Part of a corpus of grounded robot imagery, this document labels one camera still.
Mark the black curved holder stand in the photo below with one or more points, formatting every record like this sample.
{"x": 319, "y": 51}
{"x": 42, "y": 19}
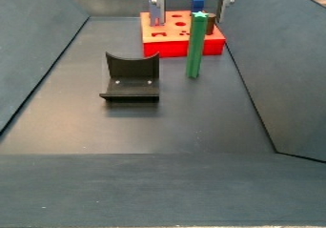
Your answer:
{"x": 133, "y": 78}

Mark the dark blue rectangular peg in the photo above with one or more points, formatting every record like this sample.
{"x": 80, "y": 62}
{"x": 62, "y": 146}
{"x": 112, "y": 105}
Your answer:
{"x": 196, "y": 5}

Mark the purple cylinder peg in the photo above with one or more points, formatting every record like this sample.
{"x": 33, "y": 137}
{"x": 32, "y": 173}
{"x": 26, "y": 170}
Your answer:
{"x": 209, "y": 24}

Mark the green star-shaped peg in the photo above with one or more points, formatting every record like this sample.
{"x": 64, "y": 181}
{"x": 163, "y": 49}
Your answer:
{"x": 195, "y": 43}

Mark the light blue tall peg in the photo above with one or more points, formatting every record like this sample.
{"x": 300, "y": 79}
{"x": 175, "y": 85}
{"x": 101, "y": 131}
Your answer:
{"x": 156, "y": 13}

